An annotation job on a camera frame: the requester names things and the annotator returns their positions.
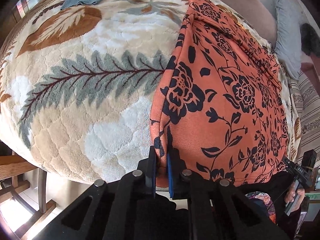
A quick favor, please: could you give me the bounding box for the light blue pillow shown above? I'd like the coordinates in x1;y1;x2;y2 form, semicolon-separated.
273;0;302;80

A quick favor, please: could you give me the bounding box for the wooden chair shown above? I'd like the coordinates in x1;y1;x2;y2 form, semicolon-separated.
1;152;56;239

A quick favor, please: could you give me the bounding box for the cream leaf-pattern blanket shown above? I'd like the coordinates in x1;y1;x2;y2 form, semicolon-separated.
1;0;301;184

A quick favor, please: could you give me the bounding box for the dark furry cushion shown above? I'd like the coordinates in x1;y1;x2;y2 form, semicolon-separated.
300;23;320;57

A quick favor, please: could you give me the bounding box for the maroon pink headboard sofa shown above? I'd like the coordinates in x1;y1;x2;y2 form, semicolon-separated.
301;52;320;94

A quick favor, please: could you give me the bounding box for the pink quilted mattress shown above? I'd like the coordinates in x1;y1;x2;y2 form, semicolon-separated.
221;0;277;47

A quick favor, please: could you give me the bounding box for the striped floral pillow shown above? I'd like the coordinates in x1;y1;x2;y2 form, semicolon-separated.
290;72;319;163

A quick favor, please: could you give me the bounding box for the person's right hand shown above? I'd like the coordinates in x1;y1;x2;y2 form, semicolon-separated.
284;180;305;216

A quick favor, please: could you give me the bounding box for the orange floral garment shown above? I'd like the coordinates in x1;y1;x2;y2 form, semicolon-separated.
150;0;289;187

